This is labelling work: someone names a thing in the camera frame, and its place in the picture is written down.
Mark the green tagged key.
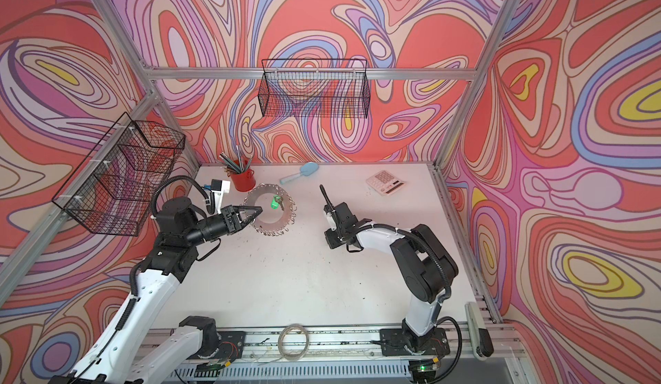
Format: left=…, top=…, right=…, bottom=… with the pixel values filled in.
left=271, top=196, right=284, bottom=210

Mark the black wire basket back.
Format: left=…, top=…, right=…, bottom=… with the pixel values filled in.
left=258, top=58, right=371, bottom=119

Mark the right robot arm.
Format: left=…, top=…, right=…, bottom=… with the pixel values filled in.
left=319, top=186, right=459, bottom=354

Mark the coiled clear cable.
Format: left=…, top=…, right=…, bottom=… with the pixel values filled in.
left=277, top=323, right=312, bottom=363

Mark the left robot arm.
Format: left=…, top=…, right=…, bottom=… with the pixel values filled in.
left=50, top=197, right=263, bottom=383

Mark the aluminium frame post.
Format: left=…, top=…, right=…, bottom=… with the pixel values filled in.
left=76, top=0, right=208, bottom=166

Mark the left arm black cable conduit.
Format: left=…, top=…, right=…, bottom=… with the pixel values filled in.
left=150, top=175, right=213, bottom=217

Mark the light blue spatula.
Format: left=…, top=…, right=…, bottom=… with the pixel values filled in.
left=280, top=162, right=319, bottom=184

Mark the red metal pencil bucket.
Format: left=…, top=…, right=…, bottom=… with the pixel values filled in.
left=228, top=160, right=256, bottom=193

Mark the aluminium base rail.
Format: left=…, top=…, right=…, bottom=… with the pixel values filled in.
left=166, top=297, right=536, bottom=383

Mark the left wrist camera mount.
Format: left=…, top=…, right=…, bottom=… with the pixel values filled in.
left=203, top=179, right=231, bottom=215

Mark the black wire basket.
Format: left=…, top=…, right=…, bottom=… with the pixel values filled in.
left=52, top=114, right=185, bottom=237
left=258, top=58, right=371, bottom=119

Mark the black wire basket left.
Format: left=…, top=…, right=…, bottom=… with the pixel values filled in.
left=52, top=114, right=185, bottom=237

